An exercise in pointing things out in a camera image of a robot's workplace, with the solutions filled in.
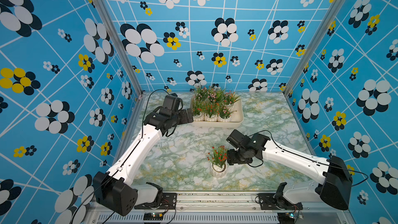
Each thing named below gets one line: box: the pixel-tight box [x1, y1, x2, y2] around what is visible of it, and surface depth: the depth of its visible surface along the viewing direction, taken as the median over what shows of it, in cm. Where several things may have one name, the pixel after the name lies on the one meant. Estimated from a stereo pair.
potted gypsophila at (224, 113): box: [218, 104, 234, 122], surface depth 98 cm
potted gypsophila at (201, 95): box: [193, 86, 211, 104], surface depth 102 cm
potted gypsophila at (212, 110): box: [203, 101, 220, 122], surface depth 98 cm
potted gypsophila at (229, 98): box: [222, 89, 241, 107], surface depth 102 cm
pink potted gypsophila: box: [206, 87, 226, 104], surface depth 101 cm
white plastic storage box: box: [190, 94, 245, 129], surface depth 100 cm
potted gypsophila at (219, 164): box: [207, 145, 228, 179], surface depth 78 cm
